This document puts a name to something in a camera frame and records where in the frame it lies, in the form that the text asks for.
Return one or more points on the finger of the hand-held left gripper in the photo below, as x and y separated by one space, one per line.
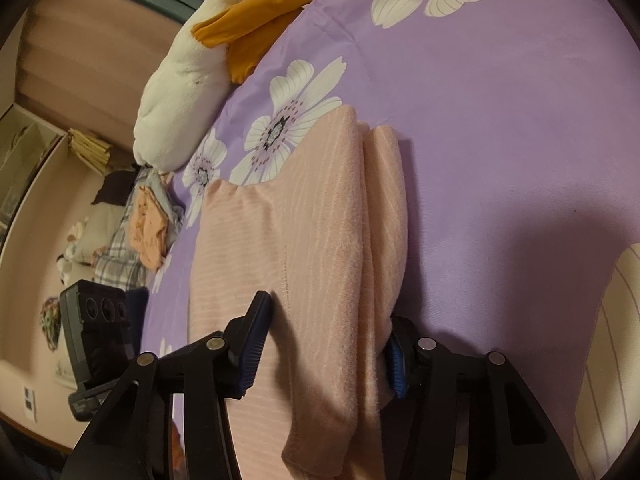
137 320

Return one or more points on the purple floral blanket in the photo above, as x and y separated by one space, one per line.
490 125

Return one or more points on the white pillow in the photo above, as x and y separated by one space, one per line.
92 240

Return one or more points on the white wall socket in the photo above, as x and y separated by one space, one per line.
30 404

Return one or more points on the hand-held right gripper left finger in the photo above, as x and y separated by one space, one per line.
250 355

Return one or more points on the pink curtain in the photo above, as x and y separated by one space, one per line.
95 50

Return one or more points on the orange cloth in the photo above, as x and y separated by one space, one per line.
147 230

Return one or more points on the colourful floral bag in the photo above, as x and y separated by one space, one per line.
51 324

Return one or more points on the white and orange plush toy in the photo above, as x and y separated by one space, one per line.
185 95

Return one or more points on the dark cloth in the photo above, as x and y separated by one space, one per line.
117 187

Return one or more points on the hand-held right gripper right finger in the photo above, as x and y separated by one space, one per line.
398 367

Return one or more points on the pink knit sweater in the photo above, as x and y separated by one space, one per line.
310 240

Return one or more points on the stack of yellowish books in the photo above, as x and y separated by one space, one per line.
90 152

